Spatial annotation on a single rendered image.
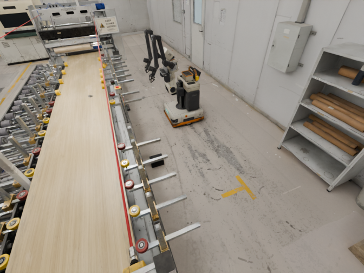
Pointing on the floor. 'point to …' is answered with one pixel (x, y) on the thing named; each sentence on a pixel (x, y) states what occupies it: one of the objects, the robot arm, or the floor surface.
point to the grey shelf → (350, 169)
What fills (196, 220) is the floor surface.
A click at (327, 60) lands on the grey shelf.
